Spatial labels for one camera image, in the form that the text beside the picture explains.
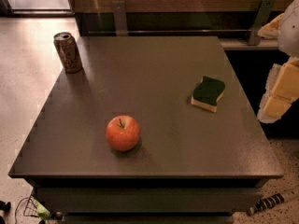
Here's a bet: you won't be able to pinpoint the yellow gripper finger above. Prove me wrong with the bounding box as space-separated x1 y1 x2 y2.
257 57 299 123
257 13 283 39

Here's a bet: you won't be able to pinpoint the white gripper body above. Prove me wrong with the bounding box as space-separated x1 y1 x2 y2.
278 0 299 57

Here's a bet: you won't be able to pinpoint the green and yellow sponge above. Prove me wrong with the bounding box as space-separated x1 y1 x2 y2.
191 76 226 113

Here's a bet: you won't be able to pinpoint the orange soda can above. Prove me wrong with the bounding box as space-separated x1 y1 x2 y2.
53 32 82 74

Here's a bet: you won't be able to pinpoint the grey cabinet with drawers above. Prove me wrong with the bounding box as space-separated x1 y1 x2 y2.
9 36 283 224

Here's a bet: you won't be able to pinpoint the red apple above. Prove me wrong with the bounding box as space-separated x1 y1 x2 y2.
106 116 140 152

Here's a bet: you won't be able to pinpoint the black object on floor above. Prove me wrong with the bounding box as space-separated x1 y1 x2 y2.
0 201 11 224

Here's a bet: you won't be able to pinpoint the right metal shelf bracket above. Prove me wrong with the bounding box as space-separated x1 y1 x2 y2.
247 0 276 46

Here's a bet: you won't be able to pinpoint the metal shelf bracket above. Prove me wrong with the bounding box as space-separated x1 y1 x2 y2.
112 0 128 36
247 0 276 46

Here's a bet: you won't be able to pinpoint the black white striped handle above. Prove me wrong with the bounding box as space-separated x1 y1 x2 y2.
247 189 299 216

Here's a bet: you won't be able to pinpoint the left metal shelf bracket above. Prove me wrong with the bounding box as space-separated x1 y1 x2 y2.
112 0 128 36

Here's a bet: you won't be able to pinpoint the wire basket with green item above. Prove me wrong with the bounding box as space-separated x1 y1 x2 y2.
14 195 64 224

